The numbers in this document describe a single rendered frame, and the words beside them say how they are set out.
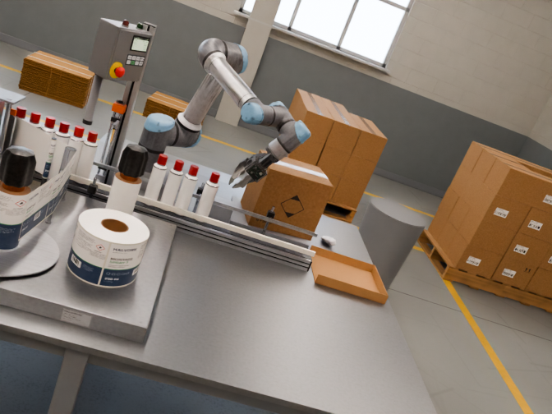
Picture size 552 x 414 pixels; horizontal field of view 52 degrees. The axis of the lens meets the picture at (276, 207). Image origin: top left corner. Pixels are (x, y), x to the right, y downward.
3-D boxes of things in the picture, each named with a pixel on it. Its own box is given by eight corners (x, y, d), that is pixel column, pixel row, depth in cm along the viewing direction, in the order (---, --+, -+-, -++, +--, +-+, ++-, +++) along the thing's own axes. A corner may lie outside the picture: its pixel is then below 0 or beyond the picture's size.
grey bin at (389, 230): (342, 285, 426) (376, 213, 405) (334, 257, 469) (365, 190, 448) (397, 302, 433) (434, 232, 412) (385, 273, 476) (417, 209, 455)
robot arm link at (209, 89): (156, 133, 254) (215, 32, 227) (182, 135, 265) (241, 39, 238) (167, 152, 249) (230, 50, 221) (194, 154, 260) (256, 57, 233)
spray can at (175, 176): (157, 209, 217) (172, 161, 210) (158, 204, 222) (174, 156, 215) (170, 213, 218) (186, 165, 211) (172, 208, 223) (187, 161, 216)
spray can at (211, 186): (192, 220, 219) (209, 172, 212) (194, 215, 224) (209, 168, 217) (205, 224, 220) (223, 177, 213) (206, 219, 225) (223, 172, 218)
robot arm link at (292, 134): (303, 121, 215) (315, 138, 211) (281, 140, 217) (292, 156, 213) (296, 114, 208) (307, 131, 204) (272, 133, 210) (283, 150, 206)
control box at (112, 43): (87, 69, 204) (99, 17, 197) (121, 72, 218) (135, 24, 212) (106, 80, 200) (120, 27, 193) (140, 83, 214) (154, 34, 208)
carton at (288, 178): (247, 225, 243) (269, 168, 233) (240, 201, 264) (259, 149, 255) (310, 241, 252) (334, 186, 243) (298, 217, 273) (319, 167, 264)
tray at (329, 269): (315, 282, 221) (318, 273, 219) (308, 252, 245) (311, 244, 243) (384, 304, 226) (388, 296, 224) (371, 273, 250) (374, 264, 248)
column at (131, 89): (98, 186, 228) (143, 22, 206) (100, 182, 233) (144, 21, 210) (108, 190, 229) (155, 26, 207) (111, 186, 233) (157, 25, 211)
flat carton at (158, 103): (141, 115, 634) (146, 98, 627) (152, 106, 683) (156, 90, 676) (196, 135, 641) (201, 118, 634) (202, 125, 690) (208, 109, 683)
